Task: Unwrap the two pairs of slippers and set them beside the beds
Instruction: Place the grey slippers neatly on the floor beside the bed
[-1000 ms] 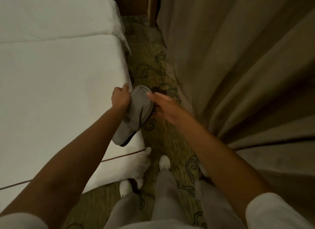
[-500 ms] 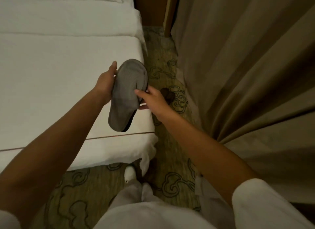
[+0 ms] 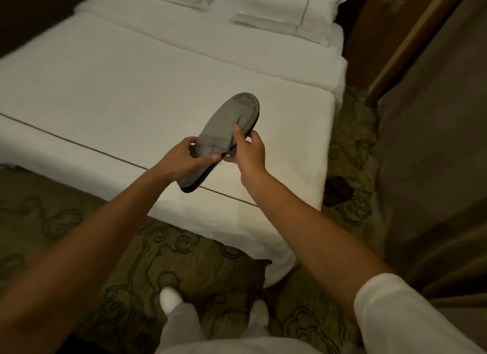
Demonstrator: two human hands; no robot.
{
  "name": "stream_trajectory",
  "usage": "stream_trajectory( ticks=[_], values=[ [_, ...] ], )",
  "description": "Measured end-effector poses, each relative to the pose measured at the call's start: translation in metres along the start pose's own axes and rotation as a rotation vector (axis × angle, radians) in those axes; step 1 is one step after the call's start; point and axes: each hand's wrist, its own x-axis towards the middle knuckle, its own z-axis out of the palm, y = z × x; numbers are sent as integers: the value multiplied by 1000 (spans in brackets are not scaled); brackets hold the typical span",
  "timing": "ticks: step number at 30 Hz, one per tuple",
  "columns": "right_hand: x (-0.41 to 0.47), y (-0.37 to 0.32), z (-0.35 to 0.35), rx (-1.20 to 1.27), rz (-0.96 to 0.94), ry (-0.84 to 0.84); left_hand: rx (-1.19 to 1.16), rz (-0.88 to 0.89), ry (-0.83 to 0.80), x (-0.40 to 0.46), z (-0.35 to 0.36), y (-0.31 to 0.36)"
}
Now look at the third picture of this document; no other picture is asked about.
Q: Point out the person's left hand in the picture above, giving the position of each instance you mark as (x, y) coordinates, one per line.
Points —
(178, 163)

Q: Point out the person's grey trousers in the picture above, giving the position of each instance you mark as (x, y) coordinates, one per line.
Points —
(213, 329)

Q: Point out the bed with white duvet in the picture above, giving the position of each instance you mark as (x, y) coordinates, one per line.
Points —
(159, 98)

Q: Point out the person's left forearm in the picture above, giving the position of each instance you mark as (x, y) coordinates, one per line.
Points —
(82, 258)

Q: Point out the dark slipper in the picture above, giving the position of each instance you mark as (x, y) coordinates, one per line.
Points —
(337, 191)

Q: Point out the person's white left shoe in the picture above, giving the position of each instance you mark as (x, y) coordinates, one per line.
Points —
(170, 297)

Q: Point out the wooden nightstand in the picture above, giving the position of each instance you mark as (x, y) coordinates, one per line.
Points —
(388, 34)

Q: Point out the person's right forearm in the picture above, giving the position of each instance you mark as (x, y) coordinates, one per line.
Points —
(300, 232)

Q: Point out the person's left thumb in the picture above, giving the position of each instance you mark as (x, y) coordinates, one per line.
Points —
(206, 160)

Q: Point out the person's white right shoe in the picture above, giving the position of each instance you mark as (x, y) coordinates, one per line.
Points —
(259, 312)

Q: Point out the brown curtain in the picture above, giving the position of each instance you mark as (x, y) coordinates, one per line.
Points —
(437, 182)

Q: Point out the grey slipper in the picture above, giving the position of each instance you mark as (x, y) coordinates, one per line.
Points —
(224, 131)

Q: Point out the person's right hand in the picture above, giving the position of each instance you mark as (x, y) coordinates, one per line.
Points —
(249, 155)

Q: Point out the person's right thumb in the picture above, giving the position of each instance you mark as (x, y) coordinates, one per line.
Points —
(239, 138)

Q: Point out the person's white shoe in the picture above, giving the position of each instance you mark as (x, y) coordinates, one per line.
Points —
(259, 312)
(170, 297)

